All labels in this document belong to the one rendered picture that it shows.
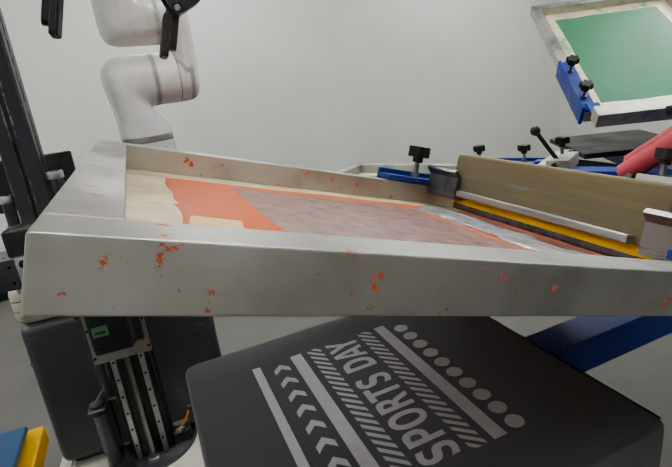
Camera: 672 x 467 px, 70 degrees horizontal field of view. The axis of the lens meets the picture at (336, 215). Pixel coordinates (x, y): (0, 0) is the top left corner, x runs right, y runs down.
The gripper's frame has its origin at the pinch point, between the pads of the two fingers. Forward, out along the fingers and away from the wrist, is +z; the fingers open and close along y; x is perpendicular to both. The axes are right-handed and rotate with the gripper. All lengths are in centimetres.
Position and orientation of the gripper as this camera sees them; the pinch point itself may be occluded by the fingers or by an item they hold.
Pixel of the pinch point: (112, 37)
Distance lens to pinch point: 51.6
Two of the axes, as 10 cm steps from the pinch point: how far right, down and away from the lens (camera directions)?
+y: -9.1, -0.7, -4.1
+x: 3.9, 1.8, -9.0
